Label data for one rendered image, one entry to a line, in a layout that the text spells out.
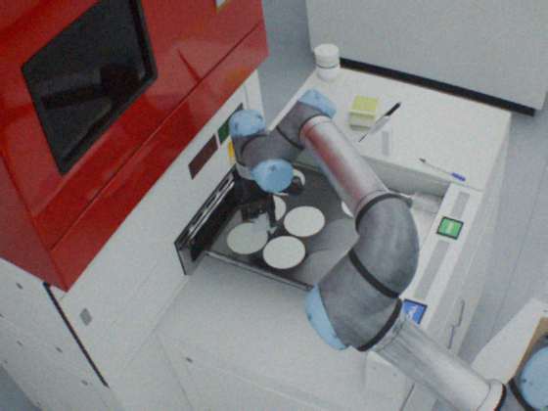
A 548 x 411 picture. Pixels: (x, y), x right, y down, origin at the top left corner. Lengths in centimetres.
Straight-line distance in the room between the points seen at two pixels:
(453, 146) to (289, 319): 63
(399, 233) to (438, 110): 90
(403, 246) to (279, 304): 64
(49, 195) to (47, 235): 7
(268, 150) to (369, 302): 43
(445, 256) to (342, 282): 51
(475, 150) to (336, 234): 44
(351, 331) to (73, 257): 52
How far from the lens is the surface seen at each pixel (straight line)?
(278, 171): 138
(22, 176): 111
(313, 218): 174
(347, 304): 112
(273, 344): 162
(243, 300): 170
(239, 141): 147
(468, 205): 170
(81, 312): 143
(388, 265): 109
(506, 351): 162
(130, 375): 169
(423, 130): 189
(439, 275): 155
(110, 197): 131
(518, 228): 299
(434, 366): 121
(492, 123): 194
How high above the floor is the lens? 217
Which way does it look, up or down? 45 degrees down
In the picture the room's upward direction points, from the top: 9 degrees counter-clockwise
